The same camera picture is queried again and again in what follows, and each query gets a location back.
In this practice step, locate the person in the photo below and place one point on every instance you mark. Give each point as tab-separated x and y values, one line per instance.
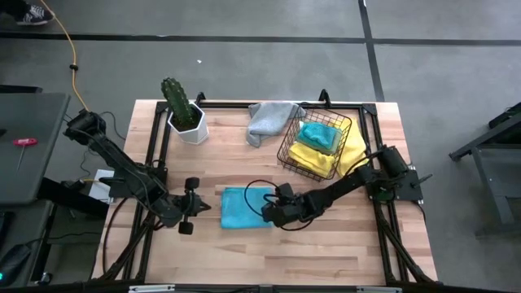
10	5

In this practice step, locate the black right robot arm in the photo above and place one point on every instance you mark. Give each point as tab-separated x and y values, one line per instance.
346	183

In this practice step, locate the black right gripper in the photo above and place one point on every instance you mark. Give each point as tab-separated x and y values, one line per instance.
297	211

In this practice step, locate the black table clamp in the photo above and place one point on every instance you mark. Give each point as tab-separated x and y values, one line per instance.
200	99
324	97

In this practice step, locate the black aluminium table frame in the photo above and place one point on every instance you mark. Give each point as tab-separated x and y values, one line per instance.
350	106

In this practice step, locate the black rig beam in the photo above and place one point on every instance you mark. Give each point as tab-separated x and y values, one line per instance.
260	289

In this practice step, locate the white power box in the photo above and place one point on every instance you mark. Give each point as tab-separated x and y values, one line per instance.
102	183

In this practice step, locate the grey microfiber towel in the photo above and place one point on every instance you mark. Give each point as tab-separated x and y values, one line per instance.
268	120

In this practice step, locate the black device with status light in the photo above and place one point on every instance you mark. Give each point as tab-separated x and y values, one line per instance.
14	262

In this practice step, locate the person's shoe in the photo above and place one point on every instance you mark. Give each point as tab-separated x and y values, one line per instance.
34	14

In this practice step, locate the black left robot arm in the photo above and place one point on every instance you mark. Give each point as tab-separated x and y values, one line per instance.
118	160

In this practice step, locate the silver bracket plate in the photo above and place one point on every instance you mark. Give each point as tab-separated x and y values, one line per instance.
378	289
150	288

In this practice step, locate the black flat panel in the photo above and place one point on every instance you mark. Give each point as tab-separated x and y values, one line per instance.
20	88

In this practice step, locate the green cactus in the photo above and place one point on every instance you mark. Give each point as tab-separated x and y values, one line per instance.
179	101

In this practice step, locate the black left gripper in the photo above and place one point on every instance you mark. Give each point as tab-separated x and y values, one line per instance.
177	211

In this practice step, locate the white faceted plant pot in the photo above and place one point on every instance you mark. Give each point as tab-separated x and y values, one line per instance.
197	132

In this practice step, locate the yellow microfiber towel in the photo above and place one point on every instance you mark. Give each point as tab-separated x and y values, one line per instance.
311	160
354	146

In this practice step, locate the turquoise microfiber towel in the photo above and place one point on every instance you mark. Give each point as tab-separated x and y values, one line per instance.
238	209
319	134

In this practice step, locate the dark grey desk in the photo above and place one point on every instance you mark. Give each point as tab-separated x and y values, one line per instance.
28	163

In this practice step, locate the black side table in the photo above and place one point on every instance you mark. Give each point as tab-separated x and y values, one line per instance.
488	140

